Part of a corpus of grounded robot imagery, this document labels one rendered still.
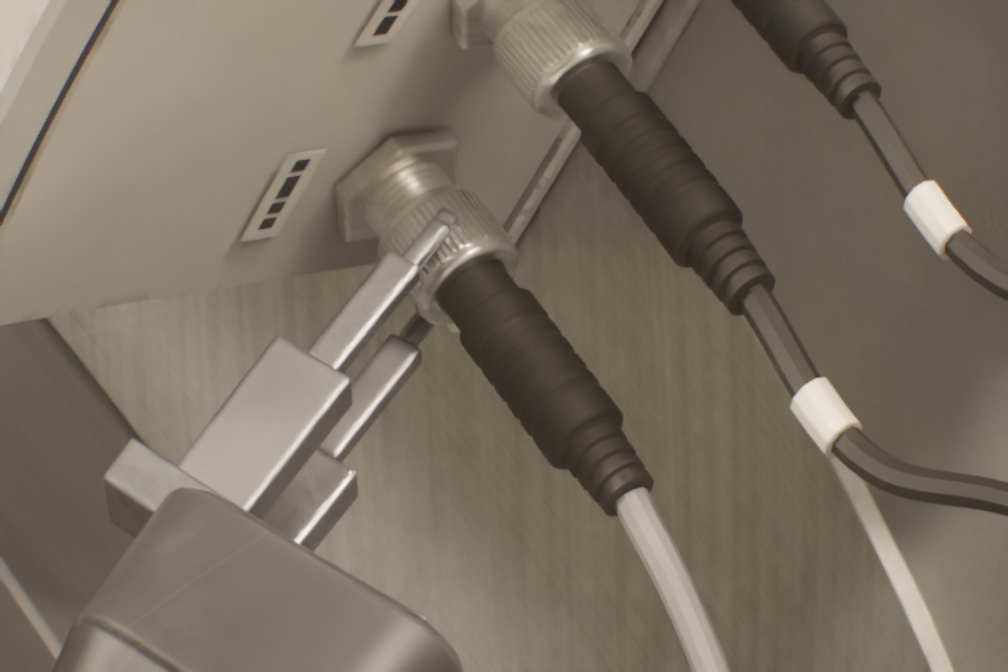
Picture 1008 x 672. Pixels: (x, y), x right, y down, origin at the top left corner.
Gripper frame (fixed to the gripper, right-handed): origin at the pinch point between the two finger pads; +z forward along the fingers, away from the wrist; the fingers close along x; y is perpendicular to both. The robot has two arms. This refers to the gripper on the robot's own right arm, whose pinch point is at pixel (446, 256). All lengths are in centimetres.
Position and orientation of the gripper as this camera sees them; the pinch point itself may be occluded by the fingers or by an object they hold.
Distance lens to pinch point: 86.4
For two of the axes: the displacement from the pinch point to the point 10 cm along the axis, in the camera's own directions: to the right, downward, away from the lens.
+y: 8.3, 4.7, -3.1
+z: 5.6, -6.9, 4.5
